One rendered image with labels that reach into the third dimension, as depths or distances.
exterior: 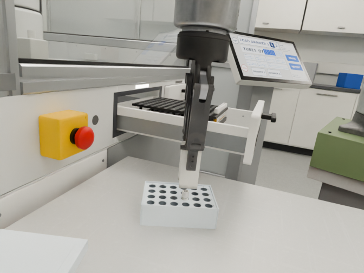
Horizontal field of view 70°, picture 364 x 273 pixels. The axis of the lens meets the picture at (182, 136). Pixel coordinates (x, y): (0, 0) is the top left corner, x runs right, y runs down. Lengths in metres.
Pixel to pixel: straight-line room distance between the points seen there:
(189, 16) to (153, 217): 0.30
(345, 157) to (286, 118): 2.79
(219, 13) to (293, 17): 3.60
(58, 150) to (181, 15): 0.28
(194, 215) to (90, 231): 0.16
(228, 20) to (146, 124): 0.35
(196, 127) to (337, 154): 0.55
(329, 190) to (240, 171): 0.81
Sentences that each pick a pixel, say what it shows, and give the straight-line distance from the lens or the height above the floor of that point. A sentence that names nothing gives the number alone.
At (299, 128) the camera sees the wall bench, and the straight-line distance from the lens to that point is 3.63.
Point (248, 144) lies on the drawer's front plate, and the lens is 0.56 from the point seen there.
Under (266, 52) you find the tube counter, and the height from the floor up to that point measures 1.11.
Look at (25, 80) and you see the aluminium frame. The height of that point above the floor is 0.97.
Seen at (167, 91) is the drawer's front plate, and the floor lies 0.91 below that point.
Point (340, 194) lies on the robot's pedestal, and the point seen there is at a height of 0.69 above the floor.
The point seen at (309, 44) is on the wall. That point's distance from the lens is 4.29.
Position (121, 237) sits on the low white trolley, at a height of 0.76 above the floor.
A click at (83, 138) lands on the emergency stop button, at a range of 0.46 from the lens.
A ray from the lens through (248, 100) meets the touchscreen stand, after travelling 1.54.
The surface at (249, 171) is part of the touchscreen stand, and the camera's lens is 1.70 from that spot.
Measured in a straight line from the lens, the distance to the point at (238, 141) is 0.58.
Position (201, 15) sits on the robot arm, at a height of 1.07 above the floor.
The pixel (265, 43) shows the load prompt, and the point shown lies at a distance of 1.63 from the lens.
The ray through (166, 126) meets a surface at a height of 0.87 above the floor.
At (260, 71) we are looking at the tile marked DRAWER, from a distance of 1.44.
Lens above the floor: 1.02
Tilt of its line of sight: 16 degrees down
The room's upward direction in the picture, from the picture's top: 6 degrees clockwise
